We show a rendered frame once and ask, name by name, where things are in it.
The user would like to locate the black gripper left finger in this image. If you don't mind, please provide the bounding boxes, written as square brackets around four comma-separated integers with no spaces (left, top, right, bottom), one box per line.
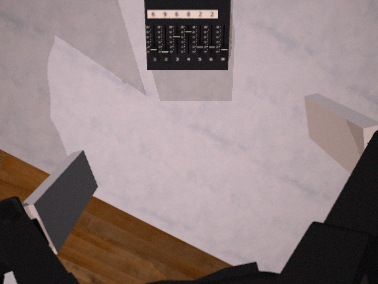
[0,150,98,284]

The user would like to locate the black lighting desk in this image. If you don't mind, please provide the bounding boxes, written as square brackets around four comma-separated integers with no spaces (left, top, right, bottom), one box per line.
[144,0,231,70]

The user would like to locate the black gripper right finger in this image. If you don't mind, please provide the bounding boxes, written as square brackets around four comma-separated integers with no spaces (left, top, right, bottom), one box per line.
[274,93,378,284]

